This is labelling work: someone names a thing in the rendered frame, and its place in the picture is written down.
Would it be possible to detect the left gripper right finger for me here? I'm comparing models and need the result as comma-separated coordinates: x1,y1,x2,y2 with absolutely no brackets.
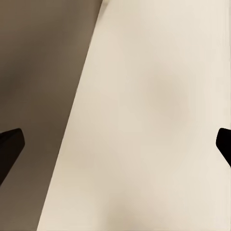
216,128,231,166

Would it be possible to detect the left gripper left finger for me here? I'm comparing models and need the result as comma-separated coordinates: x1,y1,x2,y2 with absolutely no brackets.
0,128,25,185

